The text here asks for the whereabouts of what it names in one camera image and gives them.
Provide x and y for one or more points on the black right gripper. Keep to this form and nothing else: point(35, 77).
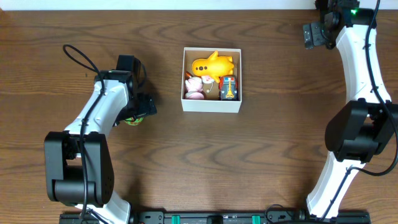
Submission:
point(314, 30)

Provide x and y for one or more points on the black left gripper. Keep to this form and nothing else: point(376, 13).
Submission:
point(147, 106)

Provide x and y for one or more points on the green number ball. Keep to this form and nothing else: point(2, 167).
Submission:
point(133, 121)

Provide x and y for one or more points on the pink pig toy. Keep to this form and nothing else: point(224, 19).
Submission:
point(194, 87)

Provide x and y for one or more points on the orange duck toy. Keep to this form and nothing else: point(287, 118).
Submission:
point(214, 66)

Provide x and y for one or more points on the red toy fire truck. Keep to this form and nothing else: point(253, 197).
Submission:
point(228, 88)

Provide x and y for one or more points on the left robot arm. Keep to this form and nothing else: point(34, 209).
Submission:
point(78, 167)

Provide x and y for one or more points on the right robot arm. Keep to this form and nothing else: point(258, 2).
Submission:
point(368, 120)

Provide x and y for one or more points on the white cardboard box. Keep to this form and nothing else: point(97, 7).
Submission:
point(212, 102)

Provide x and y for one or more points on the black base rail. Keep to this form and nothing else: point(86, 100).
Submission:
point(271, 216)

